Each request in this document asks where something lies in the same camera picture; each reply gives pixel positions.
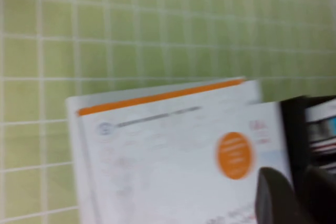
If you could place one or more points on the green checked tablecloth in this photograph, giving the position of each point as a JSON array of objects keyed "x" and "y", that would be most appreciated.
[{"x": 131, "y": 37}]

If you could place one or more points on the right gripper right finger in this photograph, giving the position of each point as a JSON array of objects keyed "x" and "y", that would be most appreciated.
[{"x": 317, "y": 200}]

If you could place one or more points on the black plastic book holder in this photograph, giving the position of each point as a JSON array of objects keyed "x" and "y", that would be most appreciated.
[{"x": 292, "y": 129}]

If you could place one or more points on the white book with orange border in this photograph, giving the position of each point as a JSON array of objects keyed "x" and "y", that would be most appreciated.
[{"x": 162, "y": 161}]

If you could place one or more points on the blue-spined book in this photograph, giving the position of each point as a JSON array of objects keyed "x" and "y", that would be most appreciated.
[{"x": 324, "y": 129}]

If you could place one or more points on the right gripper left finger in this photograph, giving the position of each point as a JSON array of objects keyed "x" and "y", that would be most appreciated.
[{"x": 275, "y": 200}]

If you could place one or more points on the thin red-white magazine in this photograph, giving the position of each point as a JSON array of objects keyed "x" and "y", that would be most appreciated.
[{"x": 326, "y": 148}]

